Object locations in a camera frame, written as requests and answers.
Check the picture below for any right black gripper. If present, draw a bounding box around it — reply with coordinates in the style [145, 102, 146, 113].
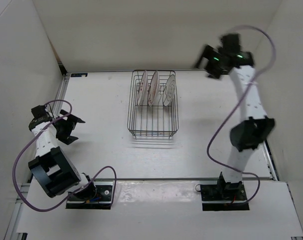
[190, 46, 225, 81]

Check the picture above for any green rimmed white plate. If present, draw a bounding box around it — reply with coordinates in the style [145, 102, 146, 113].
[162, 74, 176, 106]

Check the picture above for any red patterned plate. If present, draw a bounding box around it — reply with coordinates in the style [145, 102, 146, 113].
[137, 70, 148, 106]
[147, 70, 159, 106]

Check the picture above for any wire dish rack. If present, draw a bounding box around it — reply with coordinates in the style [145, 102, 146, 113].
[127, 69, 179, 139]

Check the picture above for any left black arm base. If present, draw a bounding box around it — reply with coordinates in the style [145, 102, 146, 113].
[65, 181, 115, 210]

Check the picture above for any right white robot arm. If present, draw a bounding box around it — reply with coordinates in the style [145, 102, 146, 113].
[194, 45, 276, 200]

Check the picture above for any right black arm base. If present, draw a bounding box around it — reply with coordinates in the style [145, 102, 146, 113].
[194, 183, 250, 212]

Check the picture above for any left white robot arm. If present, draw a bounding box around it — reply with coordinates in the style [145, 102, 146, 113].
[28, 105, 97, 201]

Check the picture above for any left blue table label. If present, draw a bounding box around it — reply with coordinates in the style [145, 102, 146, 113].
[70, 73, 88, 78]

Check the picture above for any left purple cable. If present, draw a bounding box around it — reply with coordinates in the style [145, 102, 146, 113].
[12, 99, 117, 212]

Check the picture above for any purple cable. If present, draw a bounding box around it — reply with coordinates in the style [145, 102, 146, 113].
[12, 99, 117, 212]
[206, 24, 277, 205]

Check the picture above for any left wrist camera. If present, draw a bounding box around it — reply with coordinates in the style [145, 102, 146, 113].
[31, 105, 48, 119]

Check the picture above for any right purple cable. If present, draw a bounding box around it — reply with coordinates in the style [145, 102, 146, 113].
[206, 24, 277, 205]

